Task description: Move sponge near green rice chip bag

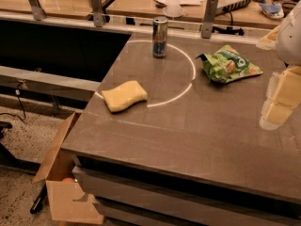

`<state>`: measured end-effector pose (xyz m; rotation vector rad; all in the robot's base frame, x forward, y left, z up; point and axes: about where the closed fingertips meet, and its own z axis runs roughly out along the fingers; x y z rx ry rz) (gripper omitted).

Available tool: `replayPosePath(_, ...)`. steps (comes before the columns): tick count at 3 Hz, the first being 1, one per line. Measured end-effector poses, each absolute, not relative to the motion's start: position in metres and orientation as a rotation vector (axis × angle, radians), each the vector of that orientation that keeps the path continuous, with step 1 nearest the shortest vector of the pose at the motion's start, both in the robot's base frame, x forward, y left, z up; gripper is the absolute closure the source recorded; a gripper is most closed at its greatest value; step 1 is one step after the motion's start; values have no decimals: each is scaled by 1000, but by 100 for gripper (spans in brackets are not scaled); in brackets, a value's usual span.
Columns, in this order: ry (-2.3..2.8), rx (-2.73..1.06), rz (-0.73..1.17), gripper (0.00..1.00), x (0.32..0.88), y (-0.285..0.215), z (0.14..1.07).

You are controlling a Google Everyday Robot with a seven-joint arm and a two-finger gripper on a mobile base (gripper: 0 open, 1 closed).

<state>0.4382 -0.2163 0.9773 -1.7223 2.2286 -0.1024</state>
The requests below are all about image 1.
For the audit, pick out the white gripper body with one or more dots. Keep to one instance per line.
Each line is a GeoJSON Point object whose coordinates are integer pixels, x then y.
{"type": "Point", "coordinates": [291, 38]}

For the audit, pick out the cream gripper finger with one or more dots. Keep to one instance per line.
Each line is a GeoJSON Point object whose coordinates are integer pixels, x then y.
{"type": "Point", "coordinates": [268, 42]}
{"type": "Point", "coordinates": [283, 96]}

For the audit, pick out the yellow sponge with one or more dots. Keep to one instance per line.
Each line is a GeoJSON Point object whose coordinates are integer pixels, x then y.
{"type": "Point", "coordinates": [124, 95]}

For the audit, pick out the green rice chip bag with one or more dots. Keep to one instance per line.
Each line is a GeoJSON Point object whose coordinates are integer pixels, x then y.
{"type": "Point", "coordinates": [227, 65]}

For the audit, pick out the blue white cloth item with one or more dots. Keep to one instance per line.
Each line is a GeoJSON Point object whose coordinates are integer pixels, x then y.
{"type": "Point", "coordinates": [272, 11]}

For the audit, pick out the power strip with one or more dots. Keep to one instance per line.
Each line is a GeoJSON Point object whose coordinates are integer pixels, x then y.
{"type": "Point", "coordinates": [231, 5]}

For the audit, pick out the white face mask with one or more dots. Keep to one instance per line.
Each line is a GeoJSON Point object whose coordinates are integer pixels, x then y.
{"type": "Point", "coordinates": [173, 11]}

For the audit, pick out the blue silver energy drink can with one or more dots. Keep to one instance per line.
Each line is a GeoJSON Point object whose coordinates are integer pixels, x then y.
{"type": "Point", "coordinates": [159, 36]}

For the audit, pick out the orange ball in box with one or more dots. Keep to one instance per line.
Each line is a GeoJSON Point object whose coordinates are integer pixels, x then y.
{"type": "Point", "coordinates": [68, 180]}

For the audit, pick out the cardboard box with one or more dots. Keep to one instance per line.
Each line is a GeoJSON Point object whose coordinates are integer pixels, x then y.
{"type": "Point", "coordinates": [67, 200]}

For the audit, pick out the metal bracket right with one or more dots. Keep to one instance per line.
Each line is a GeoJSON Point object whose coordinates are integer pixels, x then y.
{"type": "Point", "coordinates": [208, 19]}

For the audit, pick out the metal bracket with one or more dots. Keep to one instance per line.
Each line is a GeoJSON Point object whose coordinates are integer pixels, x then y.
{"type": "Point", "coordinates": [97, 10]}
{"type": "Point", "coordinates": [208, 19]}
{"type": "Point", "coordinates": [37, 11]}

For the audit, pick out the metal bracket middle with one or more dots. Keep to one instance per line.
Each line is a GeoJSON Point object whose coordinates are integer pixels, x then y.
{"type": "Point", "coordinates": [97, 10]}

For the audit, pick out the metal bracket left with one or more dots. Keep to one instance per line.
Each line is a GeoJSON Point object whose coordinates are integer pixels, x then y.
{"type": "Point", "coordinates": [37, 11]}

